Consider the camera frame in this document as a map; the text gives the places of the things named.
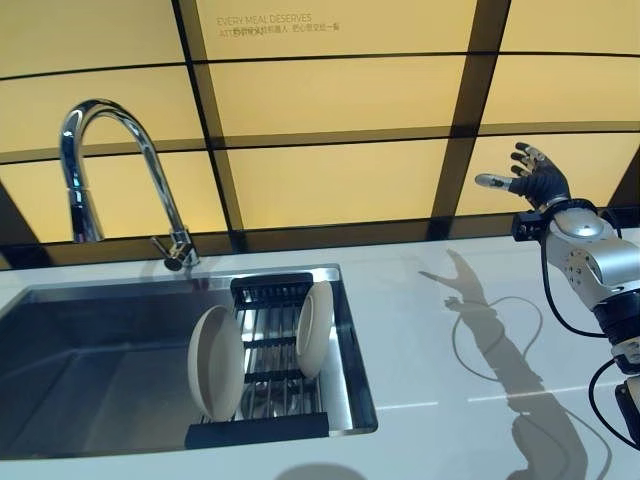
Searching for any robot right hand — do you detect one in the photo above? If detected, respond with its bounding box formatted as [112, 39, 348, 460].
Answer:
[474, 141, 572, 211]

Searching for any cream ceramic plate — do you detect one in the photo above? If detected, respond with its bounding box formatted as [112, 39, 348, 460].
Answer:
[296, 279, 335, 379]
[187, 304, 247, 421]

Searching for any black dish drying rack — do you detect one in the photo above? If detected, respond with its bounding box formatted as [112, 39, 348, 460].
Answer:
[184, 271, 352, 450]

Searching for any chrome gooseneck faucet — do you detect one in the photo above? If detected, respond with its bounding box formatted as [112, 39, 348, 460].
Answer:
[58, 98, 202, 273]

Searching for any stainless steel sink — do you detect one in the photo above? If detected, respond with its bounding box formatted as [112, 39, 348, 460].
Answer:
[0, 263, 379, 462]

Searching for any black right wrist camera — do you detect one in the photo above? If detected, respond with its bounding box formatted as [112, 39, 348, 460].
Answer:
[514, 209, 552, 245]

